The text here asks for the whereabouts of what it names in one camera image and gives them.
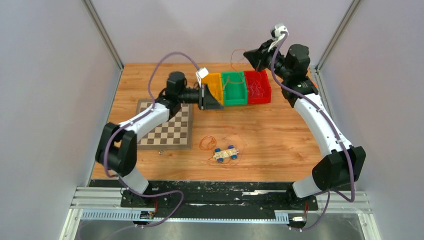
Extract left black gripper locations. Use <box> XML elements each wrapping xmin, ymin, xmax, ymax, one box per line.
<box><xmin>178</xmin><ymin>84</ymin><xmax>225</xmax><ymax>111</ymax></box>

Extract right aluminium frame post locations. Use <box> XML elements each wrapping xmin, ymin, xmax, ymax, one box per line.
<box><xmin>315</xmin><ymin>0</ymin><xmax>363</xmax><ymax>72</ymax></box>

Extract aluminium frame post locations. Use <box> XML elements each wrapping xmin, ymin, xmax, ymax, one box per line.
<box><xmin>315</xmin><ymin>0</ymin><xmax>363</xmax><ymax>72</ymax></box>
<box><xmin>81</xmin><ymin>0</ymin><xmax>124</xmax><ymax>72</ymax></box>

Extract wooden toy car blue wheels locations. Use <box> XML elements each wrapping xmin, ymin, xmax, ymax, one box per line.
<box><xmin>212</xmin><ymin>145</ymin><xmax>240</xmax><ymax>163</ymax></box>

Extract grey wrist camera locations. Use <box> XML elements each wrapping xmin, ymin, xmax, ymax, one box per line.
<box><xmin>267</xmin><ymin>23</ymin><xmax>289</xmax><ymax>52</ymax></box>
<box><xmin>195</xmin><ymin>67</ymin><xmax>209</xmax><ymax>86</ymax></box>

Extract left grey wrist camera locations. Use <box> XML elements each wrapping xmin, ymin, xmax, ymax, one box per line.
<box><xmin>195</xmin><ymin>67</ymin><xmax>209</xmax><ymax>86</ymax></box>

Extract slotted grey cable duct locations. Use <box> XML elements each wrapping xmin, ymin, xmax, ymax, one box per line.
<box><xmin>80</xmin><ymin>209</ymin><xmax>290</xmax><ymax>224</ymax></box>

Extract green plastic bin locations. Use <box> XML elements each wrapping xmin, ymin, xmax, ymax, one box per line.
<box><xmin>221</xmin><ymin>71</ymin><xmax>248</xmax><ymax>106</ymax></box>

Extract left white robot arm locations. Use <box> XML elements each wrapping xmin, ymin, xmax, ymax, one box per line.
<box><xmin>95</xmin><ymin>68</ymin><xmax>224</xmax><ymax>207</ymax></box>

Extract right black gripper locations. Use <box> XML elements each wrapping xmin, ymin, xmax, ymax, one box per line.
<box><xmin>243</xmin><ymin>39</ymin><xmax>291</xmax><ymax>81</ymax></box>

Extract left aluminium frame post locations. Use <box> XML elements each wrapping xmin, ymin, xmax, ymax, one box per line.
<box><xmin>81</xmin><ymin>0</ymin><xmax>124</xmax><ymax>72</ymax></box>

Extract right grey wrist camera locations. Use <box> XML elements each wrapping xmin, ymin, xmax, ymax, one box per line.
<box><xmin>267</xmin><ymin>23</ymin><xmax>289</xmax><ymax>52</ymax></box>

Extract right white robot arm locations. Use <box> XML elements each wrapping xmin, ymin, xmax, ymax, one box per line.
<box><xmin>243</xmin><ymin>39</ymin><xmax>366</xmax><ymax>209</ymax></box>

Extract yellow plastic bin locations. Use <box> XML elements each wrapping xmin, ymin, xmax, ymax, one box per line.
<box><xmin>202</xmin><ymin>72</ymin><xmax>224</xmax><ymax>105</ymax></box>

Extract red plastic bin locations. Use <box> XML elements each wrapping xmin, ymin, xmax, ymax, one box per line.
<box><xmin>243</xmin><ymin>70</ymin><xmax>272</xmax><ymax>105</ymax></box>

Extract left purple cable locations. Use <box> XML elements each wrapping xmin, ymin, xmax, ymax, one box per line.
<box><xmin>103</xmin><ymin>51</ymin><xmax>201</xmax><ymax>229</ymax></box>

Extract wooden chessboard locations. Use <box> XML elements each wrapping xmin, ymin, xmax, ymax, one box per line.
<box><xmin>137</xmin><ymin>103</ymin><xmax>193</xmax><ymax>151</ymax></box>

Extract orange thin cable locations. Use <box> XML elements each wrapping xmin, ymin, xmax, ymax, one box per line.
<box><xmin>198</xmin><ymin>48</ymin><xmax>249</xmax><ymax>164</ymax></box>

